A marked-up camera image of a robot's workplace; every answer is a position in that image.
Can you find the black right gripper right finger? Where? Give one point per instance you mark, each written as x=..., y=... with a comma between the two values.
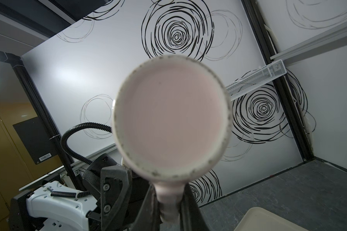
x=191, y=218

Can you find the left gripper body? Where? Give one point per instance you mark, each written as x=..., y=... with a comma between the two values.
x=119, y=193

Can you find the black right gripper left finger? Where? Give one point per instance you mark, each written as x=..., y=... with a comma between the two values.
x=148, y=218

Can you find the beige tray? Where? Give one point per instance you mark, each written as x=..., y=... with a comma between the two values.
x=259, y=219

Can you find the pink mug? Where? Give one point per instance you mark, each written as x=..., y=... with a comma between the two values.
x=171, y=124

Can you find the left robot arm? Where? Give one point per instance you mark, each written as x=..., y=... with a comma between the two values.
x=51, y=207

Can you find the black corner frame post left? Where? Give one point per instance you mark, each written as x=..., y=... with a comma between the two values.
x=281, y=84

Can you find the aluminium wall rail left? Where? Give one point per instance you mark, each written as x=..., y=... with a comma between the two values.
x=327, y=41

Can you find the black front frame post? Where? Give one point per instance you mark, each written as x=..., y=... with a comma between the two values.
x=42, y=112

